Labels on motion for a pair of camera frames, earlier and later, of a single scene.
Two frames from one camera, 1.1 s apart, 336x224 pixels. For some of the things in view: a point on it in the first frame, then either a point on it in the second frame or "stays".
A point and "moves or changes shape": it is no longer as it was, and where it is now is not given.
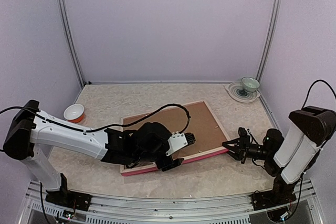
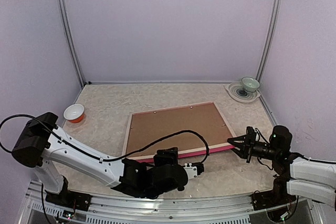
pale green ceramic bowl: [250, 84] stays
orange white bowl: [73, 113] stays
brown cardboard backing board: [193, 118] moves or changes shape
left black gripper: [169, 164] -> [167, 156]
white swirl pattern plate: [237, 93] stays
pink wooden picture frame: [196, 118] moves or changes shape
